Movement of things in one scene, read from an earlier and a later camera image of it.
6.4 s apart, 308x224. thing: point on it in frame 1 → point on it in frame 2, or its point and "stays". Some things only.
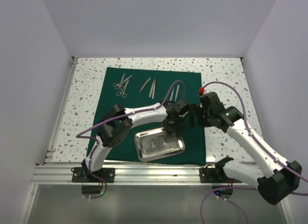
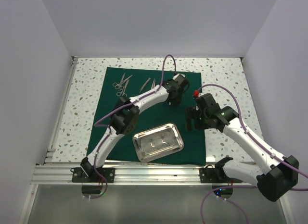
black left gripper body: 172,127 → 177,99
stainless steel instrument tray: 156,144 stays
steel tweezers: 152,89 stays
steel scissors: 123,95 stays
